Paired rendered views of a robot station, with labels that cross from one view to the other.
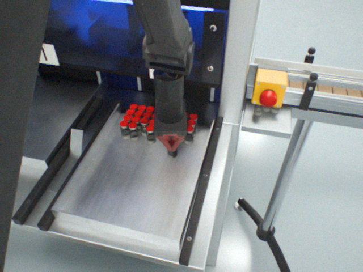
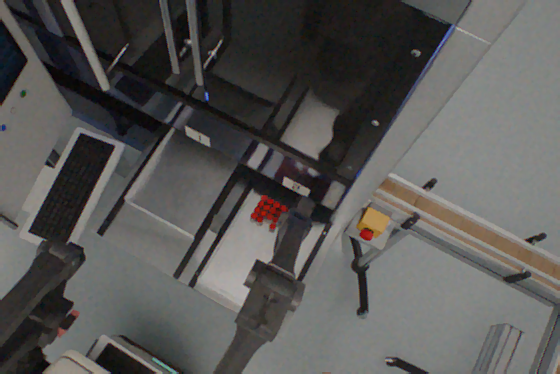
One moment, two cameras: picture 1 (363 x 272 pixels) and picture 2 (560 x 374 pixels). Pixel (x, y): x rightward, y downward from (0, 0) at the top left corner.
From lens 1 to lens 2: 0.91 m
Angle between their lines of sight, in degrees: 31
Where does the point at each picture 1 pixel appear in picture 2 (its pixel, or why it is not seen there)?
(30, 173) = (181, 237)
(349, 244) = (437, 293)
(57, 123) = (200, 191)
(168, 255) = not seen: hidden behind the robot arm
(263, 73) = (370, 215)
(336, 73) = (445, 207)
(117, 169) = (242, 251)
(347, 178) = not seen: hidden behind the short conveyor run
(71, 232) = (207, 292)
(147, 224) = not seen: hidden behind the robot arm
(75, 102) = (216, 169)
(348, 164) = (486, 210)
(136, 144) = (259, 230)
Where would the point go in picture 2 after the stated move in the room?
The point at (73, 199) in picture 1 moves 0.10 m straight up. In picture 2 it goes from (210, 268) to (208, 261)
